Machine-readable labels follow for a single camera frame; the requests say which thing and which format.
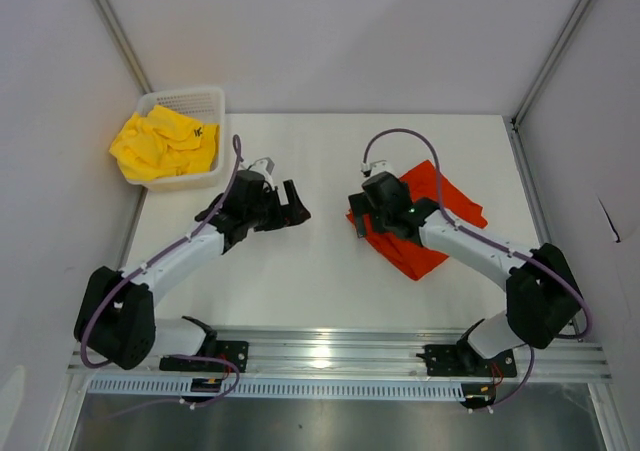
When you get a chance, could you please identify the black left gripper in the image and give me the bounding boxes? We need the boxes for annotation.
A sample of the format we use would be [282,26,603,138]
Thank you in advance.
[245,180,309,232]

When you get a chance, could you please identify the orange shorts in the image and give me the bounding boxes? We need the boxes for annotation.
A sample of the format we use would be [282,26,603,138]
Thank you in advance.
[364,160,488,281]

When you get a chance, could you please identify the yellow shorts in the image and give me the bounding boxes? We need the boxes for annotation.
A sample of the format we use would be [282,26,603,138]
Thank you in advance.
[109,105,220,182]

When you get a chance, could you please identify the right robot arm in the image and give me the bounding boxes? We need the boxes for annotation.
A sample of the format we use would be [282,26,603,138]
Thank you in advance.
[348,172,584,375]

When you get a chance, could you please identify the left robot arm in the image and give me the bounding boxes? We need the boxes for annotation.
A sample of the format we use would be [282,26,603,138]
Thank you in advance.
[73,170,311,371]

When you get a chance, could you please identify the white plastic basket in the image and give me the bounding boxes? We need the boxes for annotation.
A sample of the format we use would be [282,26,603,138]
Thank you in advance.
[126,85,231,192]

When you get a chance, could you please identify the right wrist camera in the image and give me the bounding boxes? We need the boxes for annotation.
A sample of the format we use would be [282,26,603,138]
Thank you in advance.
[360,160,395,179]

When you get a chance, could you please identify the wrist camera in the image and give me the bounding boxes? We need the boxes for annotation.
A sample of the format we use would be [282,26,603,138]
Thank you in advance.
[249,157,275,179]
[360,160,395,179]

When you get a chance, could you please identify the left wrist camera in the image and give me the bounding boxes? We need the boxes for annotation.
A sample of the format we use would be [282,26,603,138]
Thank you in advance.
[249,157,275,179]

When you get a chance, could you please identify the aluminium mounting rail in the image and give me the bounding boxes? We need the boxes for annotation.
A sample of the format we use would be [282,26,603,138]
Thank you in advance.
[67,326,614,383]

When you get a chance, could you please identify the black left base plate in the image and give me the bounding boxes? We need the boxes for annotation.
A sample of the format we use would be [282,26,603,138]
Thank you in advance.
[159,340,249,373]

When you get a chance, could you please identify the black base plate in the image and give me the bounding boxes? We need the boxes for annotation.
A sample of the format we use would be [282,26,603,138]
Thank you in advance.
[415,344,518,378]
[159,340,249,373]

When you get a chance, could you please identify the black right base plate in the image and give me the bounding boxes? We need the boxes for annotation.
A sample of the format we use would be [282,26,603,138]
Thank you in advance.
[415,344,518,378]

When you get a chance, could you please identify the slotted cable duct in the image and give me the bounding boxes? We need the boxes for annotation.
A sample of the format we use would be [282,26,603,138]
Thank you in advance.
[88,375,492,402]

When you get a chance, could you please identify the left aluminium frame post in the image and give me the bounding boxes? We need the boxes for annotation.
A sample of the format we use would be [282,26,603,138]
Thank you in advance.
[91,0,152,94]

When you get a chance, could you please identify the aluminium frame post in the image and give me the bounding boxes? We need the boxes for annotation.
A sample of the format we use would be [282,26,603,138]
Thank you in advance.
[91,0,152,94]
[510,0,596,131]

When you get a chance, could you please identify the right aluminium frame post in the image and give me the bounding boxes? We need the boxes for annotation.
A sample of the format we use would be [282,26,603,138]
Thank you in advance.
[510,0,596,131]

